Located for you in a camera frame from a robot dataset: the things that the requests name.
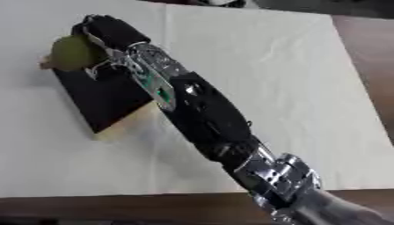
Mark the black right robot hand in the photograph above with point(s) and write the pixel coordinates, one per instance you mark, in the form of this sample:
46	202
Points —
114	30

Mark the green round toy fruit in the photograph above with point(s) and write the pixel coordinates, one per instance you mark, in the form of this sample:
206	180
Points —
72	54

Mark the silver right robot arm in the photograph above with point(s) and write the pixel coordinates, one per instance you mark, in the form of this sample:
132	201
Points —
205	117

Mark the tan box with black inside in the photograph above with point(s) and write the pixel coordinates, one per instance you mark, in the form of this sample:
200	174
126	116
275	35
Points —
105	96

